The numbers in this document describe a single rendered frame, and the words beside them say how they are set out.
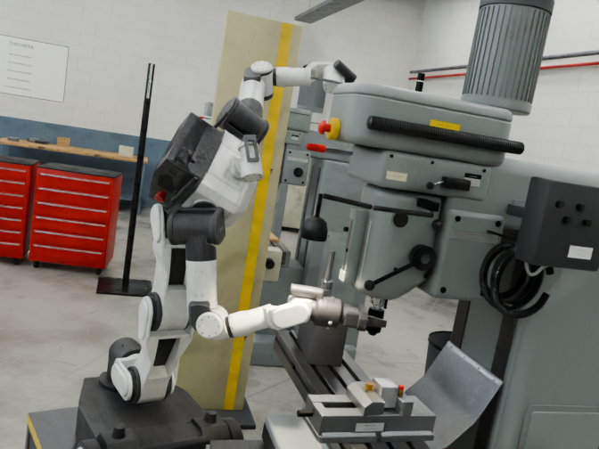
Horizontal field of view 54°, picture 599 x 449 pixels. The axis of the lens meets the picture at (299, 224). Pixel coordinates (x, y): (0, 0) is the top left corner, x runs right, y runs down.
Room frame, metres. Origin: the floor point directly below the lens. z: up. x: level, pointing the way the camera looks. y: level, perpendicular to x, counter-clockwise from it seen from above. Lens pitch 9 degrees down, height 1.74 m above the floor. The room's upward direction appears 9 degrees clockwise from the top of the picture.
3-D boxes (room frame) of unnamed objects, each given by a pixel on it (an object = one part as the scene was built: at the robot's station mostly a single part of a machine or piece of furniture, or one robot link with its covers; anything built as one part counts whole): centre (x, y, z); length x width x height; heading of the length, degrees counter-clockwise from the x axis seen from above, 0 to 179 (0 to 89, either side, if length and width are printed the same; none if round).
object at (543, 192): (1.47, -0.65, 1.62); 0.20 x 0.09 x 0.21; 107
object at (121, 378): (2.23, 0.51, 0.68); 0.21 x 0.20 x 0.13; 35
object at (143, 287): (5.49, 1.55, 1.05); 0.50 x 0.50 x 2.11; 17
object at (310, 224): (1.60, -0.04, 1.49); 0.07 x 0.07 x 0.06
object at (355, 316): (1.70, -0.18, 1.23); 0.13 x 0.12 x 0.10; 2
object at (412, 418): (1.56, -0.28, 1.02); 0.35 x 0.15 x 0.11; 110
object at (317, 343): (2.07, -0.14, 1.06); 0.22 x 0.12 x 0.20; 12
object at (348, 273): (1.67, -0.16, 1.44); 0.04 x 0.04 x 0.21; 17
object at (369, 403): (1.55, -0.26, 1.05); 0.12 x 0.06 x 0.04; 20
